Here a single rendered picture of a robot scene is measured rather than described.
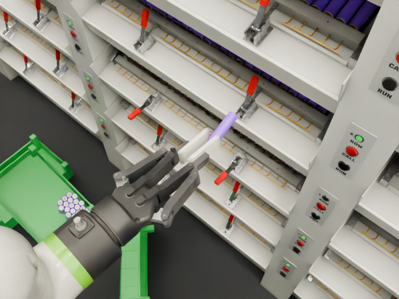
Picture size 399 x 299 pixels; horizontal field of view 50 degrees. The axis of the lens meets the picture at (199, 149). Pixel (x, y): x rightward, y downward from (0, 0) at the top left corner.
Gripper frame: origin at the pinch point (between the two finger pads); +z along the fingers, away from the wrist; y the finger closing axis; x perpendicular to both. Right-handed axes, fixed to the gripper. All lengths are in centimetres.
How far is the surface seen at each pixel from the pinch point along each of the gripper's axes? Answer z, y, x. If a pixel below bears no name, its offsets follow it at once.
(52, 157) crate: -5, 84, 63
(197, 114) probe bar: 15.8, 19.2, 16.3
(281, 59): 12.5, -7.0, -14.4
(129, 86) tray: 11.7, 39.6, 16.1
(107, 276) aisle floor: -19, 35, 73
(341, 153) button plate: 12.2, -19.0, -2.0
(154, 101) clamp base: 12.0, 30.1, 15.9
